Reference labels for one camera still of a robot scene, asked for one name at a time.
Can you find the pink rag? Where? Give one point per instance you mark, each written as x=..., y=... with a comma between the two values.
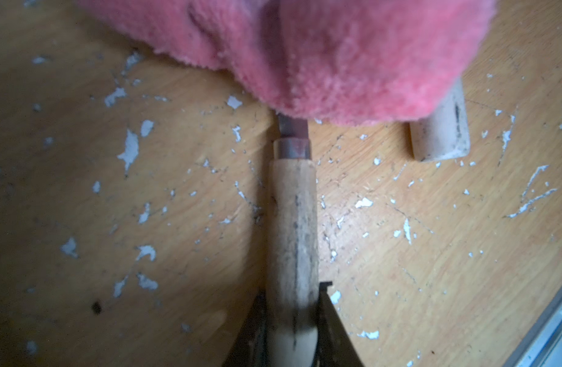
x=351, y=62

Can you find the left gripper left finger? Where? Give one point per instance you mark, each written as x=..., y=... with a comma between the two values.
x=250, y=347

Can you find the small sickle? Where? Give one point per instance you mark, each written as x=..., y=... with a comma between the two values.
x=292, y=288
x=443, y=135

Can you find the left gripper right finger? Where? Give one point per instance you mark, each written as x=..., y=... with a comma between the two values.
x=334, y=347

